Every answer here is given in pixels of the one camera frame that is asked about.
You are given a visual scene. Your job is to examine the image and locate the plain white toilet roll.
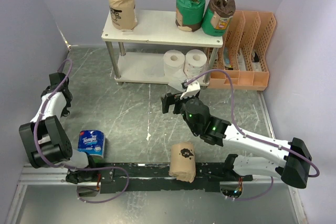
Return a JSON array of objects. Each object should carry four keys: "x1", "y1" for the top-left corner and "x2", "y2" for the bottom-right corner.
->
[{"x1": 163, "y1": 50, "x2": 187, "y2": 91}]

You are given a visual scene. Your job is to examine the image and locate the white roll pink dots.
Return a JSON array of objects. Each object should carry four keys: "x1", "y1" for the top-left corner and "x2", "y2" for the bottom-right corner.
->
[{"x1": 184, "y1": 49, "x2": 207, "y2": 78}]

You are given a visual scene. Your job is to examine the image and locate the beige roll cloud print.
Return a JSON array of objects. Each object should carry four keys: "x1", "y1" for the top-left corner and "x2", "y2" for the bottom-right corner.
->
[{"x1": 169, "y1": 142, "x2": 196, "y2": 183}]

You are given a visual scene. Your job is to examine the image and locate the beige roll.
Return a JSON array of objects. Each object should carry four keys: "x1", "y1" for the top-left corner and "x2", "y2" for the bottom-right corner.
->
[{"x1": 109, "y1": 0, "x2": 138, "y2": 30}]

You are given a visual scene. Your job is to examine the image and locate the green brown roll orange label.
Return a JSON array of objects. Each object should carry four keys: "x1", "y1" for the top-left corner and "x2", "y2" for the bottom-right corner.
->
[{"x1": 201, "y1": 0, "x2": 236, "y2": 37}]

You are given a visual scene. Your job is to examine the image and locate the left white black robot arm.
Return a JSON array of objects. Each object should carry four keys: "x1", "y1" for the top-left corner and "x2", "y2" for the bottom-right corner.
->
[{"x1": 19, "y1": 72, "x2": 98, "y2": 182}]

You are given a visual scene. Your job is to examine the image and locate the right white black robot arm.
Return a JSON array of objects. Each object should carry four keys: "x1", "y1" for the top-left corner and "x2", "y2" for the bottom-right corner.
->
[{"x1": 161, "y1": 93, "x2": 312, "y2": 189}]

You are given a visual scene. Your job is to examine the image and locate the white two-tier shelf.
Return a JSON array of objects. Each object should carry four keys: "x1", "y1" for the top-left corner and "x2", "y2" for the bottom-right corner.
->
[{"x1": 101, "y1": 10, "x2": 224, "y2": 85}]

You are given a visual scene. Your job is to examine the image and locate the orange plastic file organizer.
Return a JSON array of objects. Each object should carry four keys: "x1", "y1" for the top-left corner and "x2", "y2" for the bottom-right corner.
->
[{"x1": 213, "y1": 10, "x2": 276, "y2": 91}]

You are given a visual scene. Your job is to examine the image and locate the blue Tempo wrapped roll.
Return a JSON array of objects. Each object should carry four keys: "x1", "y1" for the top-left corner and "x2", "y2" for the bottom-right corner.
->
[{"x1": 77, "y1": 130, "x2": 105, "y2": 159}]

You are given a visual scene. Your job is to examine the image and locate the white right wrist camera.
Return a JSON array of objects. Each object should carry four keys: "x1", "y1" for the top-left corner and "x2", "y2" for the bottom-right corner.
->
[{"x1": 180, "y1": 80, "x2": 201, "y2": 100}]

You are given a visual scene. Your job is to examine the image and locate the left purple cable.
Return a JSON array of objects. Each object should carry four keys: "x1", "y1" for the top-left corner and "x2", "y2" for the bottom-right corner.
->
[{"x1": 33, "y1": 58, "x2": 130, "y2": 204}]

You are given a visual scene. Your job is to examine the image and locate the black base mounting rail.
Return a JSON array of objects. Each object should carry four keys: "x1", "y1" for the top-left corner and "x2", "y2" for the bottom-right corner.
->
[{"x1": 65, "y1": 161, "x2": 254, "y2": 195}]

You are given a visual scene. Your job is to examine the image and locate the aluminium frame rail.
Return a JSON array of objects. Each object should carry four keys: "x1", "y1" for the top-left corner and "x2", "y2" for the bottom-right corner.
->
[{"x1": 19, "y1": 157, "x2": 280, "y2": 186}]

